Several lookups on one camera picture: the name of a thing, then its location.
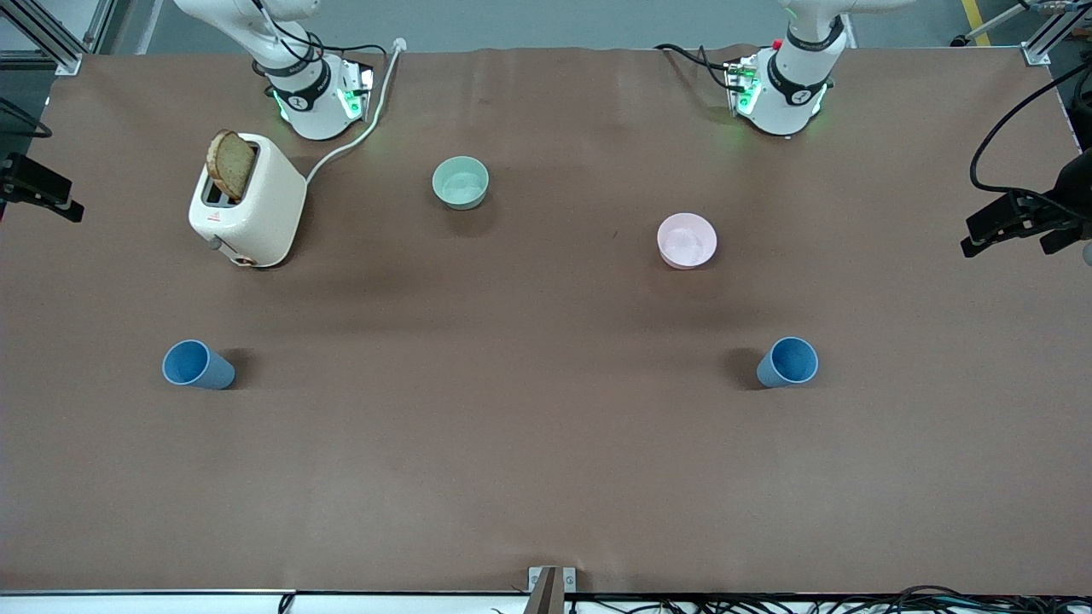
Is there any black looping cable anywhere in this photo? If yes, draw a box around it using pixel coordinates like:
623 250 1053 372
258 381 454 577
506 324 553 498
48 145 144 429
970 61 1092 206

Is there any aluminium frame profile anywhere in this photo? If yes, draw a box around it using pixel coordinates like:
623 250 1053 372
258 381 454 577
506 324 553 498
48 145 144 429
1021 0 1092 67
0 0 84 76

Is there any pale pink bowl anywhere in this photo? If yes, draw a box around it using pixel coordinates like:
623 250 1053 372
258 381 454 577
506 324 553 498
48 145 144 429
657 213 717 270

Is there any black curved cable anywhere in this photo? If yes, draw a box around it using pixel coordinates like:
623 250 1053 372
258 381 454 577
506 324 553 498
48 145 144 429
0 97 53 139

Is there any grey metal bracket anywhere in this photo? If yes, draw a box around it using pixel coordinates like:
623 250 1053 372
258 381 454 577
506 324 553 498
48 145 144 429
527 566 577 614

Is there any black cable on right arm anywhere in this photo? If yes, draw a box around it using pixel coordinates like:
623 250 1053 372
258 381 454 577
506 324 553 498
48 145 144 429
250 0 389 96

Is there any cream white toaster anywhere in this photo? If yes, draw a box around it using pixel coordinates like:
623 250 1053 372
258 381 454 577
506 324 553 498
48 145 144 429
189 132 307 269

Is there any white toaster power cable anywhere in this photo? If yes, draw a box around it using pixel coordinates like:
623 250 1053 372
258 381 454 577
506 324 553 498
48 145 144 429
305 38 407 184

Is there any blue ribbed plastic cup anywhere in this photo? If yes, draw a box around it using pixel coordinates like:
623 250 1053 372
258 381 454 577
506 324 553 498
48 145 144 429
162 339 236 391
757 337 819 390

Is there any black cable bundle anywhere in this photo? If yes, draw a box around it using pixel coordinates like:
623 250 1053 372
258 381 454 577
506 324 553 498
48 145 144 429
682 584 1092 614

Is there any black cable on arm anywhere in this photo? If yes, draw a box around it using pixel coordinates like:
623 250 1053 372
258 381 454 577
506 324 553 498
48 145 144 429
655 43 740 90
250 0 389 96

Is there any pale green bowl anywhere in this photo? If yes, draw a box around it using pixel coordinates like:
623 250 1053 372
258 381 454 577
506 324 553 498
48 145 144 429
432 156 491 211

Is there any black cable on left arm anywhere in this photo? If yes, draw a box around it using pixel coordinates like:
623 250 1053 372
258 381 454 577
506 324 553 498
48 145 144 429
655 43 740 90

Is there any brown bread slice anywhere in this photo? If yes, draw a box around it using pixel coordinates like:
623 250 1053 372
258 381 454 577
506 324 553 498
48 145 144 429
206 130 257 202

